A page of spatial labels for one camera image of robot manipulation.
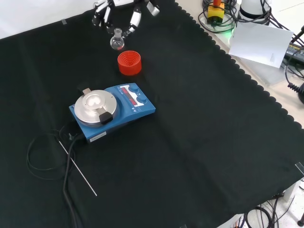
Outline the thin black probe cable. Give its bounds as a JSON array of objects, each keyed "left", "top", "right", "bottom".
[{"left": 27, "top": 129, "right": 76, "bottom": 180}]

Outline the pale board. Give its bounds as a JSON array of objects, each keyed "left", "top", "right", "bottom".
[{"left": 228, "top": 21, "right": 295, "bottom": 69}]

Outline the blue heater with steel plate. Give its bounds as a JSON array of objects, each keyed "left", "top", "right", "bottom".
[{"left": 68, "top": 83, "right": 157, "bottom": 144}]

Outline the thick black power cable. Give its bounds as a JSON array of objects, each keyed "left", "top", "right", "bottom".
[{"left": 62, "top": 134, "right": 84, "bottom": 228}]

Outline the black cloth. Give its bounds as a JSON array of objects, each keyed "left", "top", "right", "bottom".
[{"left": 0, "top": 0, "right": 304, "bottom": 228}]

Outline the yellow stop button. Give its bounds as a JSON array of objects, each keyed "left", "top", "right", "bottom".
[{"left": 207, "top": 0, "right": 225, "bottom": 25}]

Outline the black power adapter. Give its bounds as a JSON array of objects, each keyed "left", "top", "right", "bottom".
[{"left": 284, "top": 42, "right": 304, "bottom": 65}]

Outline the thin steel temperature probe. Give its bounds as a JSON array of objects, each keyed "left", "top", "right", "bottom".
[{"left": 57, "top": 140, "right": 98, "bottom": 197}]

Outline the clear round-bottom flask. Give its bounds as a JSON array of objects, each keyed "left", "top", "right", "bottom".
[{"left": 109, "top": 28, "right": 125, "bottom": 51}]

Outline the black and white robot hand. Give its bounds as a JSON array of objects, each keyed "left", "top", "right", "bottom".
[{"left": 92, "top": 0, "right": 161, "bottom": 37}]

